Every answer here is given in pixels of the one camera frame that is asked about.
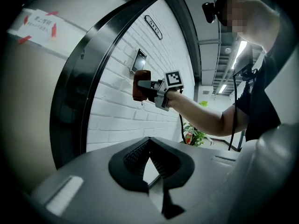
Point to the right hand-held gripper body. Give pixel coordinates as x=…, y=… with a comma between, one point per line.
x=172, y=79

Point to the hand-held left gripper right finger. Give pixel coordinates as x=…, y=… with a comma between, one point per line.
x=180, y=169

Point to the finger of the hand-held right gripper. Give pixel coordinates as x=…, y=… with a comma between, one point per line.
x=145, y=84

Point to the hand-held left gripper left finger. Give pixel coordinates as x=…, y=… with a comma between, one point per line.
x=121, y=169

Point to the brown cloth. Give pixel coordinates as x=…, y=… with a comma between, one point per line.
x=139, y=93

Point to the grey wall keypad device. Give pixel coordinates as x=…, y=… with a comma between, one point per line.
x=138, y=61

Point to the person's right forearm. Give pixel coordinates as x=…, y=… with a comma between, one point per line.
x=198, y=112

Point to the green potted plant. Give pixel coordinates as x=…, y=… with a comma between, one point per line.
x=197, y=134

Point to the long ceiling light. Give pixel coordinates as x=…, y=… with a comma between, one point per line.
x=222, y=88
x=239, y=53

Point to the black framed room number plate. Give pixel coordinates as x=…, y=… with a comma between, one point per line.
x=153, y=26

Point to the round ceiling smoke detector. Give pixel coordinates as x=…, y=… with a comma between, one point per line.
x=228, y=50

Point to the black chest-mounted box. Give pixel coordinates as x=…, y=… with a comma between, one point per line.
x=244, y=62

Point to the person's black shirt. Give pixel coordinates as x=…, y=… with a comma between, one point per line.
x=259, y=101

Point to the person's head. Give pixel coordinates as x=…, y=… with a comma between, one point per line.
x=254, y=15

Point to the grey door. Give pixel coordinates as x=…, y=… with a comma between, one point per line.
x=28, y=90

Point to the white paper notice red tape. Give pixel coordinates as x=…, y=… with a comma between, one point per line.
x=39, y=28

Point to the black door frame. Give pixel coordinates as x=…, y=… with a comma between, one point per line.
x=74, y=83

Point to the black head camera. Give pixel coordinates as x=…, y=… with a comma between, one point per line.
x=209, y=10

